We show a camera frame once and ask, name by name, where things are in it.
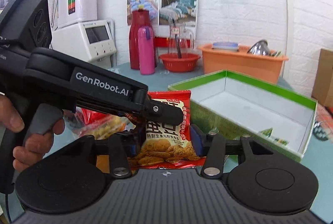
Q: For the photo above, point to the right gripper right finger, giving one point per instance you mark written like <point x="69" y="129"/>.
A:
<point x="215" y="147"/>

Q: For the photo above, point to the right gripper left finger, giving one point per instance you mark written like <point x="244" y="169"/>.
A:
<point x="118" y="147"/>

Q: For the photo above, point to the orange snack packet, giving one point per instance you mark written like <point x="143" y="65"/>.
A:
<point x="103" y="163"/>

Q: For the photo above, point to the Danco Galette cookie bag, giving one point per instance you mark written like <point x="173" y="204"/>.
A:
<point x="86" y="122"/>

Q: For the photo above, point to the red fried snack bag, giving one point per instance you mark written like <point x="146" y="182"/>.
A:
<point x="168" y="146"/>

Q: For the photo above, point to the green cardboard box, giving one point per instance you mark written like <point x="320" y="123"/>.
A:
<point x="233" y="104"/>

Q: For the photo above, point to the white touchscreen appliance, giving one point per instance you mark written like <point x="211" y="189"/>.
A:
<point x="91" y="41"/>

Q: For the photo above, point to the white water purifier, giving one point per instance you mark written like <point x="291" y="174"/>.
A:
<point x="76" y="11"/>

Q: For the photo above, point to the red plastic basket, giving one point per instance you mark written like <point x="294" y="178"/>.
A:
<point x="172" y="63"/>

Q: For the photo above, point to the orange plastic basin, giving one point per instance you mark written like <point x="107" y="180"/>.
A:
<point x="266" y="68"/>

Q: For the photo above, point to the blue lidded tin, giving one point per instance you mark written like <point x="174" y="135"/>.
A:
<point x="226" y="46"/>

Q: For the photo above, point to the clear glass pitcher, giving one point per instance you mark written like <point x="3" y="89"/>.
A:
<point x="181" y="40"/>

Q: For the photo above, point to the pink thermos bottle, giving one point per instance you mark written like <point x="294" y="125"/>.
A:
<point x="146" y="50"/>

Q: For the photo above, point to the red thermos jug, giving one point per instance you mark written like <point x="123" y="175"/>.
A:
<point x="140" y="18"/>

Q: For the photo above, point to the brown cardboard box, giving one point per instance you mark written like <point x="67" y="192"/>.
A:
<point x="322" y="89"/>

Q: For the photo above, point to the bedding poster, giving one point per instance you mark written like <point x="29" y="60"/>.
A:
<point x="163" y="13"/>

